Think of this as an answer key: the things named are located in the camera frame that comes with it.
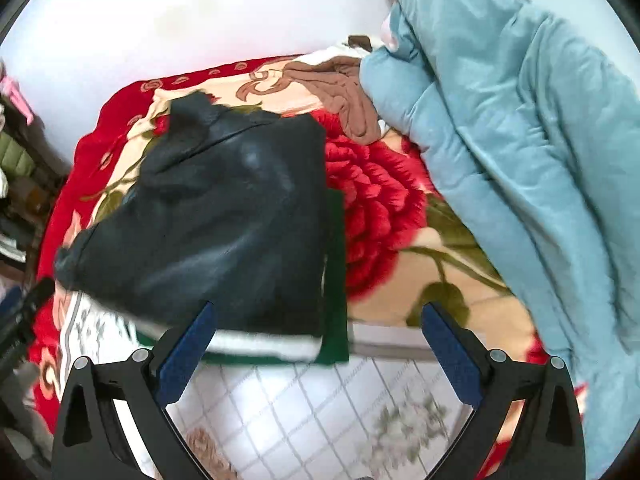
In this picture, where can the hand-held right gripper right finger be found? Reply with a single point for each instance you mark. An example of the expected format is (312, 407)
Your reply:
(450, 360)

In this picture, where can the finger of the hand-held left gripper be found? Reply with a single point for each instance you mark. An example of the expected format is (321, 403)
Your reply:
(37, 294)

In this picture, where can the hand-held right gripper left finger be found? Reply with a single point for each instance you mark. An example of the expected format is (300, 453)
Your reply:
(185, 360)

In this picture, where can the black leather jacket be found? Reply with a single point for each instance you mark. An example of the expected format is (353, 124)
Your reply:
(220, 220)

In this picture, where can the pile of pink clothes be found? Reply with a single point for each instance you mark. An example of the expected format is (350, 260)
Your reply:
(15, 95)

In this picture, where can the white fluffy folded sweater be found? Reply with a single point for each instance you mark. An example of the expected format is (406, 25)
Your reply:
(265, 344)

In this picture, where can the green folded garment striped trim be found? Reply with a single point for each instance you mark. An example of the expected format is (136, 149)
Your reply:
(336, 300)

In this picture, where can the olive puffer vest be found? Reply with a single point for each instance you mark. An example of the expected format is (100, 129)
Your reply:
(12, 160)

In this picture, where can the white diamond pattern cloth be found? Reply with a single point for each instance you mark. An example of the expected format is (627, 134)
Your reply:
(310, 420)

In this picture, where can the red floral blanket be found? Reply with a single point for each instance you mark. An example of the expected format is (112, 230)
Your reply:
(380, 195)

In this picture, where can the light blue quilt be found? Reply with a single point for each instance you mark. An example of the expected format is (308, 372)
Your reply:
(525, 135)

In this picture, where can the white brown cloth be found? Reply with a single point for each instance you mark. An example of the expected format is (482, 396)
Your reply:
(357, 44)

